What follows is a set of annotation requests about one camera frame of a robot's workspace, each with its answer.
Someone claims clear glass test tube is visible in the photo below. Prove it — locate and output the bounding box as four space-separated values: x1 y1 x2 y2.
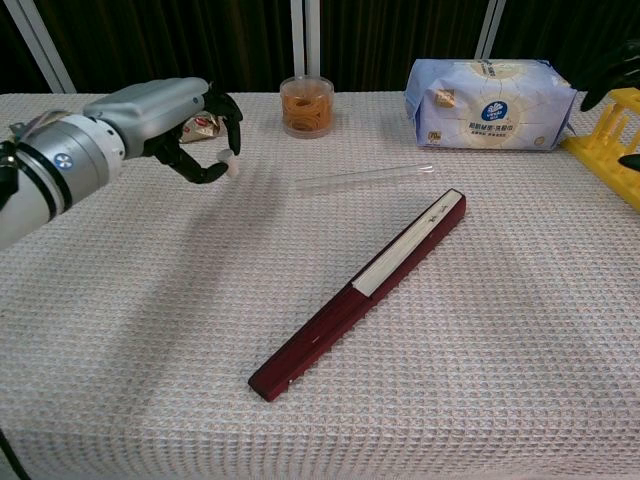
293 163 435 194

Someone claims small white cap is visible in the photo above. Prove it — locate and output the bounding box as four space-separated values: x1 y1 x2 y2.
215 148 241 178

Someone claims white screen frame post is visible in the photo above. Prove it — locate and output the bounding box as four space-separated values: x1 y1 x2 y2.
291 0 306 81
3 0 79 95
473 0 507 61
305 0 322 79

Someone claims clear jar of rubber bands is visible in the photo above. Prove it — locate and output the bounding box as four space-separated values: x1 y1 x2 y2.
278 74 335 140

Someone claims beige waffle table cloth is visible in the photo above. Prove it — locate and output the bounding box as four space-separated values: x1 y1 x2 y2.
0 91 640 480

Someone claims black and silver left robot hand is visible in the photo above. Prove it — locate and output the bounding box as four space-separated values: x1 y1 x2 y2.
82 77 244 186

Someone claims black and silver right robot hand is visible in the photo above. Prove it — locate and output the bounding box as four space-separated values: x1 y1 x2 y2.
569 38 640 174

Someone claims gold foil snack packet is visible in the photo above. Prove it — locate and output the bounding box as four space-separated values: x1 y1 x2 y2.
178 112 225 146

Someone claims dark green curtain panel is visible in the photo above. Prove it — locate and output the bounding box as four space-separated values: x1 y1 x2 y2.
0 0 52 95
319 0 494 93
492 0 640 91
29 0 296 94

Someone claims pale blue tissue pack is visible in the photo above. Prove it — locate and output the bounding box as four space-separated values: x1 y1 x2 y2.
403 58 576 151

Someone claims dark red folded fan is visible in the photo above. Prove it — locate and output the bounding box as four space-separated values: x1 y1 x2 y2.
247 188 468 403

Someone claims yellow plastic rack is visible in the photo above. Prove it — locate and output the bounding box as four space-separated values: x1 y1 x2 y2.
559 87 640 216

